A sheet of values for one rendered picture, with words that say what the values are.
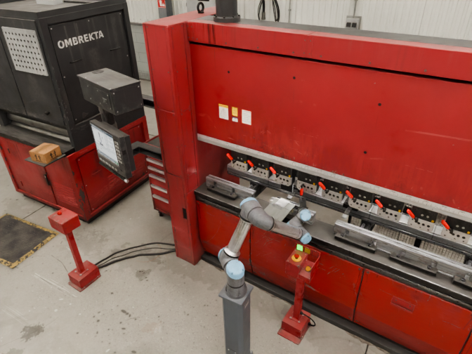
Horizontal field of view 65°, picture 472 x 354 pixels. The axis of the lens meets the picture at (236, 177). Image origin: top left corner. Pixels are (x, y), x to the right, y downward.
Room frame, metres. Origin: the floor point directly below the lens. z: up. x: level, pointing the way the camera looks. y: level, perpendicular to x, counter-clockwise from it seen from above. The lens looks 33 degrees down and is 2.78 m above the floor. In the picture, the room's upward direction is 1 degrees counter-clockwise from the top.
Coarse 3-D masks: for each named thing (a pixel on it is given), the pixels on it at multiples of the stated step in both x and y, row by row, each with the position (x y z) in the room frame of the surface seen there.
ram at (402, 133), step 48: (192, 48) 2.85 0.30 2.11; (240, 48) 2.68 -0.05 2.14; (240, 96) 2.62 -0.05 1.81; (288, 96) 2.40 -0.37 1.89; (336, 96) 2.21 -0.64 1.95; (384, 96) 2.05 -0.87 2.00; (432, 96) 1.91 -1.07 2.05; (240, 144) 2.62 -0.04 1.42; (288, 144) 2.38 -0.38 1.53; (336, 144) 2.19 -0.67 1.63; (384, 144) 2.02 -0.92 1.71; (432, 144) 1.87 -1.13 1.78; (384, 192) 1.98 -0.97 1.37; (432, 192) 1.83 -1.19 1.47
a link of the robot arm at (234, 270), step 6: (228, 264) 1.73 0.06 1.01; (234, 264) 1.73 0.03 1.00; (240, 264) 1.73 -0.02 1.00; (228, 270) 1.68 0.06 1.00; (234, 270) 1.68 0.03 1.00; (240, 270) 1.68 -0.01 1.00; (228, 276) 1.68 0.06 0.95; (234, 276) 1.66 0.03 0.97; (240, 276) 1.66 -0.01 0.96; (228, 282) 1.68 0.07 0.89; (234, 282) 1.66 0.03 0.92; (240, 282) 1.66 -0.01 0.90
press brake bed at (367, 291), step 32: (224, 224) 2.60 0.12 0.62; (256, 256) 2.40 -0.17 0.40; (288, 256) 2.23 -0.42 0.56; (320, 256) 2.08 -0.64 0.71; (352, 256) 1.96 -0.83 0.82; (288, 288) 2.26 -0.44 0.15; (320, 288) 2.06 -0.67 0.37; (352, 288) 1.92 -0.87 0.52; (384, 288) 1.80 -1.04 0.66; (416, 288) 1.70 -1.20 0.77; (352, 320) 1.93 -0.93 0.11; (384, 320) 1.76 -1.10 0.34; (416, 320) 1.65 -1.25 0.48; (448, 320) 1.56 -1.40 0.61; (416, 352) 1.67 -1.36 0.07; (448, 352) 1.51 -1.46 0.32
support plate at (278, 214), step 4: (276, 200) 2.42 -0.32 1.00; (272, 204) 2.37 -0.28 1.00; (288, 204) 2.36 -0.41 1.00; (292, 204) 2.36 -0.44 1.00; (268, 208) 2.32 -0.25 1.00; (272, 208) 2.32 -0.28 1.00; (276, 208) 2.32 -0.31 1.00; (284, 208) 2.32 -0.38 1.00; (288, 208) 2.32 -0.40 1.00; (292, 208) 2.32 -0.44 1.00; (268, 212) 2.27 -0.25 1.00; (272, 212) 2.27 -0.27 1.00; (276, 212) 2.27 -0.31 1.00; (280, 212) 2.27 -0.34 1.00; (284, 212) 2.27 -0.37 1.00; (288, 212) 2.27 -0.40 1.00; (276, 216) 2.22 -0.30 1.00; (280, 216) 2.22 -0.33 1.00; (284, 216) 2.21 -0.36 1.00; (280, 220) 2.17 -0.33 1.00
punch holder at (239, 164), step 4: (232, 152) 2.66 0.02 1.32; (236, 152) 2.64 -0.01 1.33; (240, 152) 2.62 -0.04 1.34; (232, 156) 2.66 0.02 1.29; (236, 156) 2.64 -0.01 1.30; (240, 156) 2.62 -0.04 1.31; (244, 156) 2.59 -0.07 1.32; (248, 156) 2.61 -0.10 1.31; (240, 160) 2.62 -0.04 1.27; (244, 160) 2.60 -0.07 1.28; (232, 164) 2.66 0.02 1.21; (236, 164) 2.64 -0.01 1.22; (240, 164) 2.61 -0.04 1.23; (244, 164) 2.59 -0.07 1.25; (248, 164) 2.61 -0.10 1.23; (236, 168) 2.64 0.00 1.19; (240, 168) 2.62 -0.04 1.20; (244, 168) 2.59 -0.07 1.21; (248, 168) 2.61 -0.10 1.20
